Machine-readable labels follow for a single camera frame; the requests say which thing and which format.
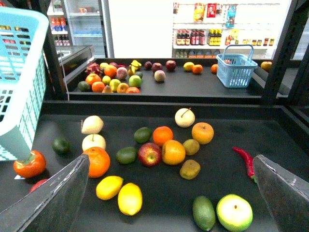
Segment dark green lime left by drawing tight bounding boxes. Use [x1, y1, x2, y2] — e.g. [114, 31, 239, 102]
[52, 137, 70, 155]

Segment green lime front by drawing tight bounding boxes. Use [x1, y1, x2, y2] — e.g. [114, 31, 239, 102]
[192, 196, 216, 232]

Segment red persimmon tomato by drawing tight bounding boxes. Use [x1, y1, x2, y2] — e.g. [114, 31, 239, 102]
[13, 150, 46, 178]

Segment red apple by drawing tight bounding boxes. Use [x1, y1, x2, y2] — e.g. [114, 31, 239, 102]
[166, 60, 177, 72]
[138, 143, 162, 167]

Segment far mandarin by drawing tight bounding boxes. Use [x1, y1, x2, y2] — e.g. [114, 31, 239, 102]
[192, 64, 203, 74]

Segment small blue basket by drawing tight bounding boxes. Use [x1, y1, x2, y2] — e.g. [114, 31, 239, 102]
[216, 44, 258, 88]

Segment far red apple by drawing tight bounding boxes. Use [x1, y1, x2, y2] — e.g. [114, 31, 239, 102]
[166, 60, 177, 72]

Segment pale pear left upper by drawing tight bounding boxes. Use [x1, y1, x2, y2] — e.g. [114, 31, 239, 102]
[81, 116, 104, 134]

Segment far peach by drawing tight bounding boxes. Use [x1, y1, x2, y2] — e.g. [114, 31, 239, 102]
[154, 70, 166, 82]

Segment yellow lemon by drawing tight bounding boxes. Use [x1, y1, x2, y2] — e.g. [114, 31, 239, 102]
[96, 175, 123, 200]
[117, 183, 143, 216]
[183, 62, 194, 72]

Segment pink dragon fruit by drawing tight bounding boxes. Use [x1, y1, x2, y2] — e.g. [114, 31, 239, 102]
[85, 62, 103, 75]

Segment pale pear left lower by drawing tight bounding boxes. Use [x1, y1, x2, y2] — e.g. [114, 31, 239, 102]
[82, 134, 106, 151]

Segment red chili pepper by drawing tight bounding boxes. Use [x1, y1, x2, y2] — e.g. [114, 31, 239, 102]
[232, 146, 256, 183]

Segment white wall product display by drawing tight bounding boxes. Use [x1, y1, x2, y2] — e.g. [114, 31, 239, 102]
[172, 0, 281, 59]

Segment brown kiwi upper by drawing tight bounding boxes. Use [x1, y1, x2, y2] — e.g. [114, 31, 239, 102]
[183, 139, 200, 156]

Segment bright green apple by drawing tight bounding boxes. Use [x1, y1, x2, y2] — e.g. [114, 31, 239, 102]
[216, 194, 253, 232]

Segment small orange mandarin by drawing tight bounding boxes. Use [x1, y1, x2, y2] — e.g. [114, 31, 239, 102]
[153, 126, 174, 147]

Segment large light blue basket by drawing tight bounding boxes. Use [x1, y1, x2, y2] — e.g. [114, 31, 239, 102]
[0, 6, 49, 161]

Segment white hanging cable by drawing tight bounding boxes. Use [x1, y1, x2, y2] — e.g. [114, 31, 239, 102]
[57, 48, 70, 101]

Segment glass freezer chest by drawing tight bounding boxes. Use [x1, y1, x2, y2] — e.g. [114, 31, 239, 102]
[56, 45, 95, 75]

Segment large orange front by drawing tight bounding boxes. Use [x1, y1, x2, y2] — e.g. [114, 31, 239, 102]
[83, 146, 111, 178]

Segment green lime upper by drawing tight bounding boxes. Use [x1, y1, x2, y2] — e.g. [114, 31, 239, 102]
[134, 127, 152, 144]

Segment yellow orange apple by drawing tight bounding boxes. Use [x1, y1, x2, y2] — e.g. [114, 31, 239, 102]
[191, 122, 214, 145]

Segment green avocado centre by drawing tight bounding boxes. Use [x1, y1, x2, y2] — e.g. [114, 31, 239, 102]
[116, 147, 138, 164]

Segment brown kiwi lower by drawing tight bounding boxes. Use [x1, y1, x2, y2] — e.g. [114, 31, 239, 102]
[180, 159, 201, 180]

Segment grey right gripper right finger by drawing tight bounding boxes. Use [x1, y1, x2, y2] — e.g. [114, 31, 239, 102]
[253, 155, 309, 232]

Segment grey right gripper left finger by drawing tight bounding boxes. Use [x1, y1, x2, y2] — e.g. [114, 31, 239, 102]
[0, 154, 90, 232]

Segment black metal shelf rack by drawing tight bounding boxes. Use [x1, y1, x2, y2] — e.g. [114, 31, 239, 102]
[0, 0, 309, 232]

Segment brown kiwi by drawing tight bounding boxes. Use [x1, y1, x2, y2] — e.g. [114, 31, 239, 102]
[183, 139, 200, 156]
[180, 159, 201, 180]

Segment left drinks shelf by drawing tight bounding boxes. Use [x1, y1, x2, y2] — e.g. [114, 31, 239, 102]
[47, 0, 70, 46]

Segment far green apple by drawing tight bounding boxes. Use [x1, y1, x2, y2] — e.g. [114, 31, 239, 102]
[129, 75, 142, 88]

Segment pale pear with stem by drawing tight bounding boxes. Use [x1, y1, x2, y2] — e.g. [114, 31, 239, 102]
[174, 108, 196, 128]

